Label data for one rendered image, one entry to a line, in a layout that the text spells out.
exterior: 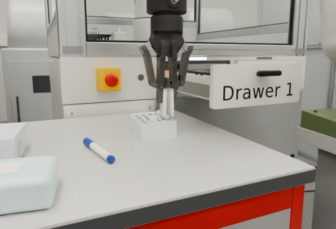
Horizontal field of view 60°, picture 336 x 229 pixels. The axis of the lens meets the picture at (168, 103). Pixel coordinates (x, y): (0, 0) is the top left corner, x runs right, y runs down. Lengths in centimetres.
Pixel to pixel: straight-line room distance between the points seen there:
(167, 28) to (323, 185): 57
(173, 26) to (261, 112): 72
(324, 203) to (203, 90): 43
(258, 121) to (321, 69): 164
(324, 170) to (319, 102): 202
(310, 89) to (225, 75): 224
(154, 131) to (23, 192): 35
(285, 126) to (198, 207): 100
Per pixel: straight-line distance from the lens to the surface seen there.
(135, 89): 99
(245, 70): 77
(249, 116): 125
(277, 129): 137
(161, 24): 66
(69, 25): 94
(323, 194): 90
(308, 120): 84
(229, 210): 49
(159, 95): 69
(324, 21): 93
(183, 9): 67
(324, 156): 87
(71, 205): 42
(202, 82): 80
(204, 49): 110
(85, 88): 95
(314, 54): 291
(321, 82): 285
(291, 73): 88
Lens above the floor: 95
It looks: 10 degrees down
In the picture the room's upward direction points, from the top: straight up
